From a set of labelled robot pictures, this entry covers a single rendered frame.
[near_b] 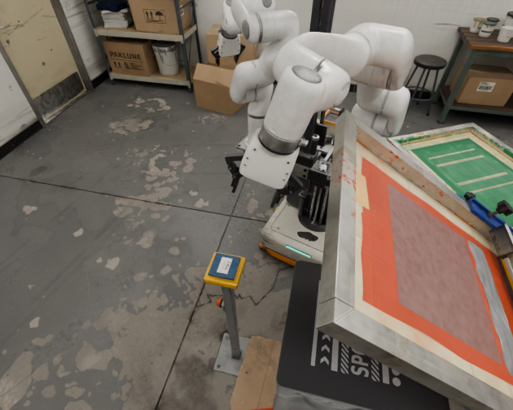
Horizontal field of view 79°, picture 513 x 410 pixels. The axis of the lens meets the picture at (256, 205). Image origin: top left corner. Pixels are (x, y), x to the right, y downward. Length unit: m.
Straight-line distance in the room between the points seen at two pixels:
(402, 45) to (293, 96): 0.34
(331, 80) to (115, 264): 2.25
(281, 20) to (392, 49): 0.41
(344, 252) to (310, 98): 0.25
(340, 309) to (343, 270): 0.07
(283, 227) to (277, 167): 1.63
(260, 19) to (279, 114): 0.57
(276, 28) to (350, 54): 0.41
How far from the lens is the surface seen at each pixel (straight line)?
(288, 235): 2.16
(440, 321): 0.74
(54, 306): 2.57
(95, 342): 2.32
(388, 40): 0.79
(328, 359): 1.09
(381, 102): 1.05
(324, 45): 0.70
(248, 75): 1.16
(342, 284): 0.49
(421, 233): 0.85
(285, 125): 0.53
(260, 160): 0.59
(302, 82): 0.50
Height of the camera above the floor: 1.96
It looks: 46 degrees down
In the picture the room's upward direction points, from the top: straight up
